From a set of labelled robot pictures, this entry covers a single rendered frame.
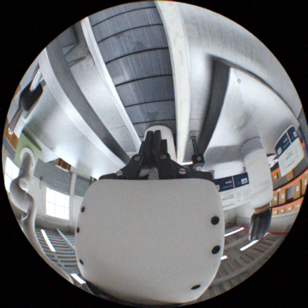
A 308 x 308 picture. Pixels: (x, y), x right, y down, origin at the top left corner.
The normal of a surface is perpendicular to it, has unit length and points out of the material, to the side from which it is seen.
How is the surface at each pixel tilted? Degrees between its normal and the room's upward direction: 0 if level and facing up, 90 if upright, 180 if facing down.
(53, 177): 90
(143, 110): 0
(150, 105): 0
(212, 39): 0
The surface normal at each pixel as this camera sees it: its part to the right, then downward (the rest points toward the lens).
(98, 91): -0.01, 0.88
